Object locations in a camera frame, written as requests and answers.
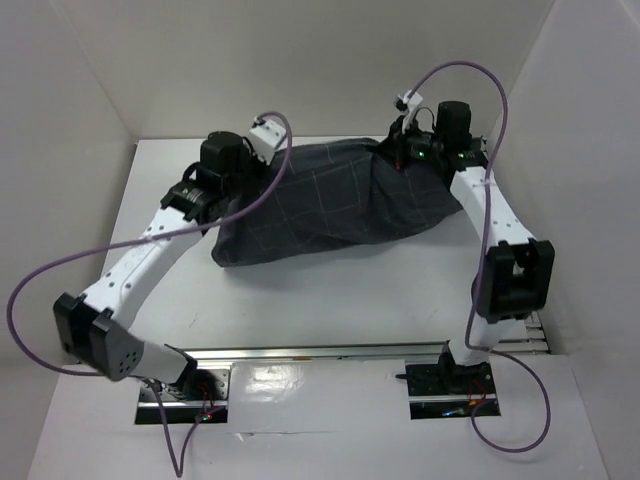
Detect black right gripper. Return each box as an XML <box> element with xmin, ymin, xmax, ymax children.
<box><xmin>372</xmin><ymin>114</ymin><xmax>445</xmax><ymax>170</ymax></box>

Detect dark grey checked pillowcase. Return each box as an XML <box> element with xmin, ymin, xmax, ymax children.
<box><xmin>211</xmin><ymin>137</ymin><xmax>462</xmax><ymax>268</ymax></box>

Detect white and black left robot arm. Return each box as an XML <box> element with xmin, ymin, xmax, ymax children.
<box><xmin>53</xmin><ymin>128</ymin><xmax>283</xmax><ymax>399</ymax></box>

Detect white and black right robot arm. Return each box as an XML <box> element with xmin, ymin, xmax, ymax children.
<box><xmin>384</xmin><ymin>96</ymin><xmax>555</xmax><ymax>394</ymax></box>

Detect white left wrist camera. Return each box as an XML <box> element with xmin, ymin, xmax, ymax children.
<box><xmin>247</xmin><ymin>117</ymin><xmax>286</xmax><ymax>165</ymax></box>

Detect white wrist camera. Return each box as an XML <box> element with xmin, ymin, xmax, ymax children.
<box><xmin>247</xmin><ymin>117</ymin><xmax>286</xmax><ymax>165</ymax></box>
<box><xmin>395</xmin><ymin>90</ymin><xmax>423</xmax><ymax>134</ymax></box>

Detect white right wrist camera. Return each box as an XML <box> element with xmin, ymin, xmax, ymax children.
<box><xmin>395</xmin><ymin>90</ymin><xmax>423</xmax><ymax>134</ymax></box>

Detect aluminium frame rail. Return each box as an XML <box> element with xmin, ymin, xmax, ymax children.
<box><xmin>77</xmin><ymin>134</ymin><xmax>551</xmax><ymax>364</ymax></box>

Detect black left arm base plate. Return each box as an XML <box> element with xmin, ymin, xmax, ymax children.
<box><xmin>134</xmin><ymin>366</ymin><xmax>231</xmax><ymax>425</ymax></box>

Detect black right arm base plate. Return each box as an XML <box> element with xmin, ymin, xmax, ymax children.
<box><xmin>395</xmin><ymin>363</ymin><xmax>501</xmax><ymax>420</ymax></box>

